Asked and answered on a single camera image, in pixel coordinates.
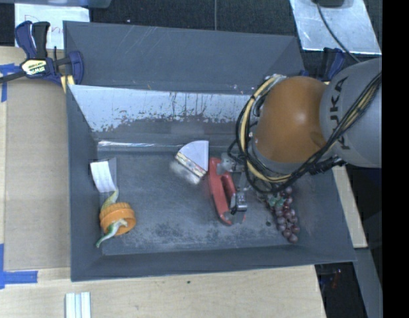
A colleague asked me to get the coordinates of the white toy cake slice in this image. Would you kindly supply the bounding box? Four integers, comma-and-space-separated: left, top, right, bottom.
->
169, 140, 210, 186

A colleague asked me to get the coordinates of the orange ribbed ring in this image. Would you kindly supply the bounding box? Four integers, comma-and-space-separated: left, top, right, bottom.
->
99, 202, 137, 237

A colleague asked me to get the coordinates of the brown cardboard board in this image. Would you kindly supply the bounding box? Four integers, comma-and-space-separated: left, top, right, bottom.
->
3, 79, 72, 272

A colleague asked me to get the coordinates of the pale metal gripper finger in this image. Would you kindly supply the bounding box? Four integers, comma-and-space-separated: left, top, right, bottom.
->
229, 192, 249, 215

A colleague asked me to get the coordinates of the purple toy grape bunch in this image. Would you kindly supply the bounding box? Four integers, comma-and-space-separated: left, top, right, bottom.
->
265, 185, 301, 244

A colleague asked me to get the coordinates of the grey metal bin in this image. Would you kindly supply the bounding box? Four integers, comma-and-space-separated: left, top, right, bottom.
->
62, 21, 358, 282

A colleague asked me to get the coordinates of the white paper card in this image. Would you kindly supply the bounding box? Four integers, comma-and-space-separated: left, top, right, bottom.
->
89, 159, 118, 193

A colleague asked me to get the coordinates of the red handled tool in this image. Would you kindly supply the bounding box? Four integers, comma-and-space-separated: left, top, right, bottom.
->
206, 156, 247, 227

